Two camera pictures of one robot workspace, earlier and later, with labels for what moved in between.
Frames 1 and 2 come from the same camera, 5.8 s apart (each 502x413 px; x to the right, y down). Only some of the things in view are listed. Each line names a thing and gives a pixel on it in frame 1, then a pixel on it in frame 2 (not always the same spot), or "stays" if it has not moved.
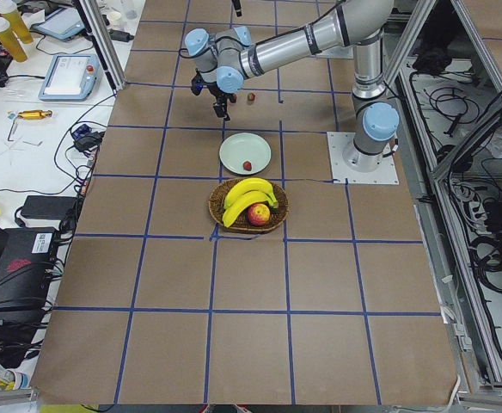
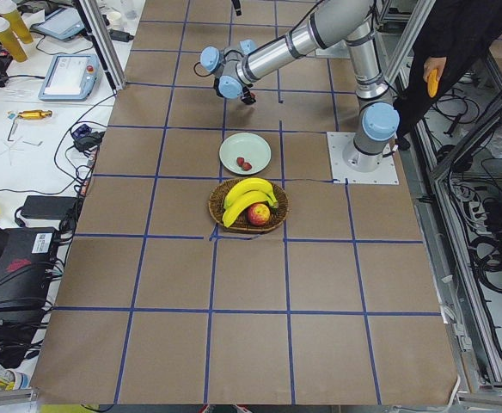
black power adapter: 50,207 stays
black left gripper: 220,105 to 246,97
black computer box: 18,283 stays
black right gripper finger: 237,5 stays
